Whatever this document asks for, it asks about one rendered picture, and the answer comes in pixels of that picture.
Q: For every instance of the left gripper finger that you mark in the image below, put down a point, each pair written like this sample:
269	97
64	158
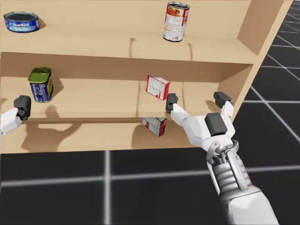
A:
16	112

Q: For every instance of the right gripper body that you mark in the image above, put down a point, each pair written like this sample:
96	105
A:
211	130

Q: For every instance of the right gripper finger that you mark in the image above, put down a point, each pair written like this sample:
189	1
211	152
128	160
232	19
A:
223	103
174	107

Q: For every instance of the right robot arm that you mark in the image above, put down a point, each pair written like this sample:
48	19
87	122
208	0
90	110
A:
236	182

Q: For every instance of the red and white carton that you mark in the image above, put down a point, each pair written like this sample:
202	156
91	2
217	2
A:
155	126
157	86

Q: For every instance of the green and blue rectangular can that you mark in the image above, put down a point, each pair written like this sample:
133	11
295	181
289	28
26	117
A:
41	85

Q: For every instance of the red and white can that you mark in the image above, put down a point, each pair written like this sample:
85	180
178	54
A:
175	22

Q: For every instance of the blue flat can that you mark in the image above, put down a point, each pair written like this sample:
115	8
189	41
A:
21	22

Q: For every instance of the pale wooden shelf unit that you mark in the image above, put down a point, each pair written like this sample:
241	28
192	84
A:
98	44

